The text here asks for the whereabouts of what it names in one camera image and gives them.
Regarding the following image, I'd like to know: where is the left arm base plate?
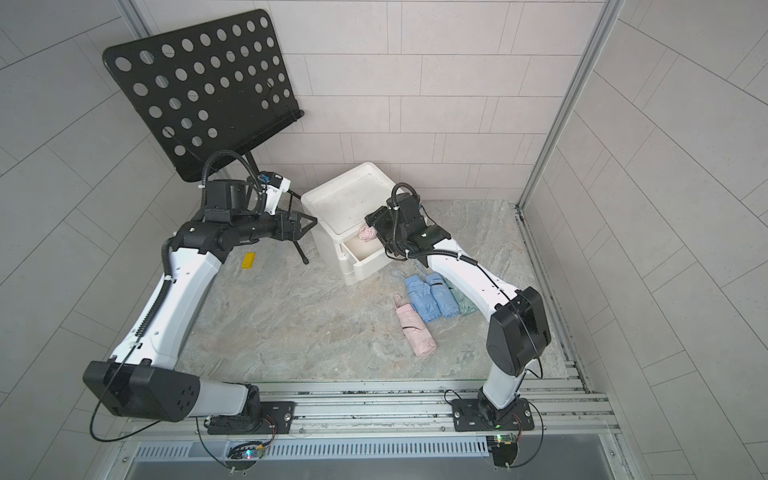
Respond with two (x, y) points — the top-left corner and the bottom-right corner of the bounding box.
(203, 401), (297, 435)

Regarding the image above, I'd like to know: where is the blue folded umbrella left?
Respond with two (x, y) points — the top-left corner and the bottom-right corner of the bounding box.
(404, 275), (441, 323)

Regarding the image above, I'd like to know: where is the white three-drawer cabinet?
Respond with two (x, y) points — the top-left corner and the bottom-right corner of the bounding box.
(301, 162), (395, 285)

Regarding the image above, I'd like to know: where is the right circuit board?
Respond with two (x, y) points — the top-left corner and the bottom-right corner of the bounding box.
(486, 435), (519, 469)

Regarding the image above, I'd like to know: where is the pink umbrella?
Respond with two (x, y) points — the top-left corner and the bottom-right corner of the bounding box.
(393, 294), (437, 358)
(358, 225), (377, 242)

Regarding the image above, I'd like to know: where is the left circuit board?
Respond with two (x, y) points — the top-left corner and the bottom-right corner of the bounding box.
(225, 441), (270, 472)

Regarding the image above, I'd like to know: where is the circuit board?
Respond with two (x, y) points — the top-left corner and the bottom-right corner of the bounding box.
(486, 435), (519, 469)
(225, 441), (270, 472)

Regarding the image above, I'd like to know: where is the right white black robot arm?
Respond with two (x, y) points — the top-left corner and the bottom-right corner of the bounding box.
(361, 184), (551, 429)

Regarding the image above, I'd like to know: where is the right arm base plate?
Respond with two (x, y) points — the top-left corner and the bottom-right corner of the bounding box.
(449, 398), (535, 432)

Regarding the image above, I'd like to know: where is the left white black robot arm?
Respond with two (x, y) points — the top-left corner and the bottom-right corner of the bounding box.
(83, 209), (318, 434)

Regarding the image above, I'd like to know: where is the aluminium mounting rail frame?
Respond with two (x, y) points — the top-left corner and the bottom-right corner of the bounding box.
(100, 365), (641, 479)

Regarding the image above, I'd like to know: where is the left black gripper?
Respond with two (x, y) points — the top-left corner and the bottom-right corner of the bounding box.
(230, 205), (317, 244)

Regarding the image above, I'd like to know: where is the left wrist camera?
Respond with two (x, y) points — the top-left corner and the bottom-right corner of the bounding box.
(257, 171), (291, 215)

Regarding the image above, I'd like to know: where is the black perforated music stand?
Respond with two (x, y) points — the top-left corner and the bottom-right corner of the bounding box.
(102, 8), (311, 266)

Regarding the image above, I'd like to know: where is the green folded umbrella left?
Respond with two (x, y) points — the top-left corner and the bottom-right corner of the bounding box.
(445, 280), (477, 316)

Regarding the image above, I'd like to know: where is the blue folded umbrella right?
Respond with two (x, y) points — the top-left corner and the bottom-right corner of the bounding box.
(425, 273), (460, 318)

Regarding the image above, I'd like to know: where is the yellow small block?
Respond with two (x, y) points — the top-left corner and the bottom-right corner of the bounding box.
(241, 252), (255, 269)

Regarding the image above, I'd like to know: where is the blue folded umbrella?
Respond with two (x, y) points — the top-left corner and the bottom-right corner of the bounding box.
(404, 275), (441, 323)
(425, 273), (460, 318)

